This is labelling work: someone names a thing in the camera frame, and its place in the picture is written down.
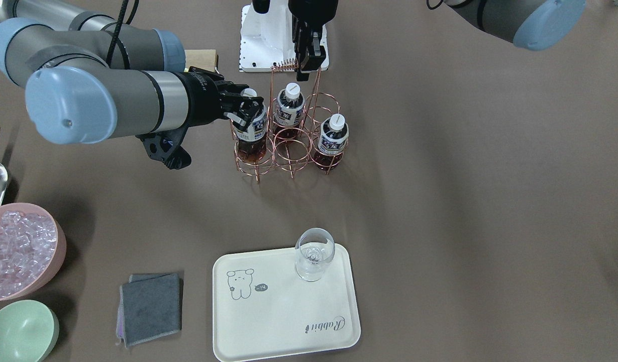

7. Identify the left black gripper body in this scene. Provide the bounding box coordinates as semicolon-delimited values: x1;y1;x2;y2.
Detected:
288;1;339;28

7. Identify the wooden cutting board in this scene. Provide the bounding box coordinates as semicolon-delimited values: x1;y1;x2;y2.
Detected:
184;49;220;73

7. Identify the cream serving tray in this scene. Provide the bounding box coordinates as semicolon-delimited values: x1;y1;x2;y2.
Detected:
213;244;361;361

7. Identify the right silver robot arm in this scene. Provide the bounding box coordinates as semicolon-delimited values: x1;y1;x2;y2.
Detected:
0;1;264;153

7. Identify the black braided cable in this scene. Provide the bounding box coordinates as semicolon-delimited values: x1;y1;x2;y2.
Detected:
104;0;141;66

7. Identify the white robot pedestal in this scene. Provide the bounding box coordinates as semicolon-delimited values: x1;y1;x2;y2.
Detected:
239;1;329;72

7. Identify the green bowl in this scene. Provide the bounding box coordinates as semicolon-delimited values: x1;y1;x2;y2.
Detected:
0;300;60;361

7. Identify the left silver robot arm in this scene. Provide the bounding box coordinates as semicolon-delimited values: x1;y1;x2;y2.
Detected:
287;1;586;81

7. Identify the grey folded cloth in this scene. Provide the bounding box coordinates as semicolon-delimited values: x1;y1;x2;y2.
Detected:
116;273;183;348

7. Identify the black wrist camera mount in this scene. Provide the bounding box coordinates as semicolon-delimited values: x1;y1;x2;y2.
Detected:
135;125;192;170

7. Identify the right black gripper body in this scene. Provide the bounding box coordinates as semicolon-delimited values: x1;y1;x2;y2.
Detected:
178;70;229;128

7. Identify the wine glass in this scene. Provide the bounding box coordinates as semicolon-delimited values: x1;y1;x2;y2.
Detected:
295;227;335;282

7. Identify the copper wire bottle basket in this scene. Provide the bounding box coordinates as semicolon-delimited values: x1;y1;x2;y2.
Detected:
231;59;348;183

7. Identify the pink bowl with ice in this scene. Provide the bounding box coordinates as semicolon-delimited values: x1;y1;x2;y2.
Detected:
0;203;66;302

